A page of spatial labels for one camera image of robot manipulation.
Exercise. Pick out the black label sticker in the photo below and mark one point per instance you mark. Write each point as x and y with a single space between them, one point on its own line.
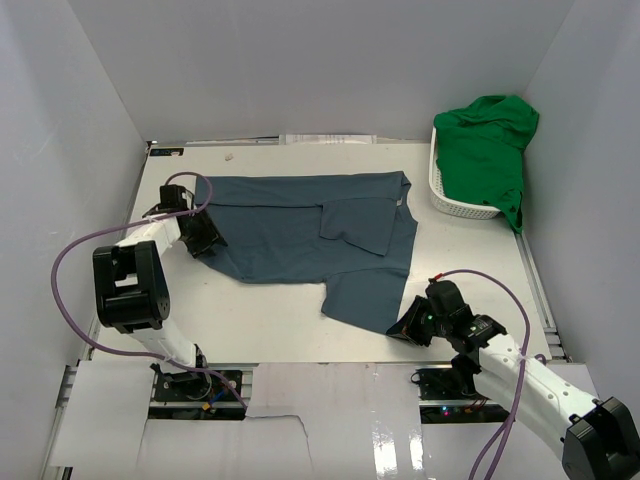
166 152

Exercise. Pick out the green t shirt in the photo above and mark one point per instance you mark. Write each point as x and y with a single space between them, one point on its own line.
480 153

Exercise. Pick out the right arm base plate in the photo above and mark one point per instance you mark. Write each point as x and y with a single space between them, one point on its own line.
447 397

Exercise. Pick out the white plastic basket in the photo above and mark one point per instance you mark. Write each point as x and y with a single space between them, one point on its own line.
443 203

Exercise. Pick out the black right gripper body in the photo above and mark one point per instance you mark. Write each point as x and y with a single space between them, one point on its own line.
442 326

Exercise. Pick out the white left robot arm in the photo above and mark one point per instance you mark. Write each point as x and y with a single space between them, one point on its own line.
132 294

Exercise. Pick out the blue t shirt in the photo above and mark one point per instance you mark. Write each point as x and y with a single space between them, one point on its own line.
353 233

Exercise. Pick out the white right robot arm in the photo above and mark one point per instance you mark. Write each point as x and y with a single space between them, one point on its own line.
593 438

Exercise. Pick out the papers behind table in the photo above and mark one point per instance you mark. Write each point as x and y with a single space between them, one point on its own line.
327 139

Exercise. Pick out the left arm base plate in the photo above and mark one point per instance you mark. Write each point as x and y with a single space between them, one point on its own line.
220 390

